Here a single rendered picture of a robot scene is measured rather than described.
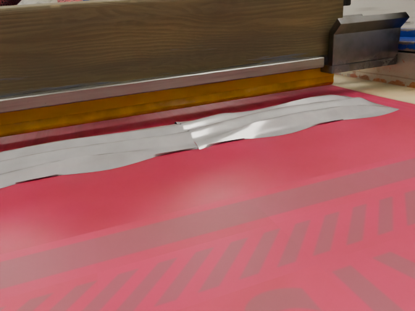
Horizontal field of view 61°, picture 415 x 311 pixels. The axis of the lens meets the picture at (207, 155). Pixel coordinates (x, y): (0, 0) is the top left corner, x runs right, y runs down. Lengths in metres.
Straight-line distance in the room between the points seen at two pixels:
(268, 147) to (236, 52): 0.13
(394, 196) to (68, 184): 0.18
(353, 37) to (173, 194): 0.27
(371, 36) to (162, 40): 0.21
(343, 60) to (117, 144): 0.24
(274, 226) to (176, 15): 0.22
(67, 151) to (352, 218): 0.19
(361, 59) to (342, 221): 0.27
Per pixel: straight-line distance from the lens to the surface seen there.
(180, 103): 0.34
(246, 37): 0.35
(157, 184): 0.20
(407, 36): 0.49
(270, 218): 0.16
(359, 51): 0.41
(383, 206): 0.18
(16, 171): 0.25
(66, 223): 0.18
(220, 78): 0.33
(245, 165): 0.22
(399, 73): 0.44
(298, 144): 0.25
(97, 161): 0.24
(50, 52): 0.31
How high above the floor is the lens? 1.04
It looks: 21 degrees down
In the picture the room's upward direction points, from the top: 5 degrees counter-clockwise
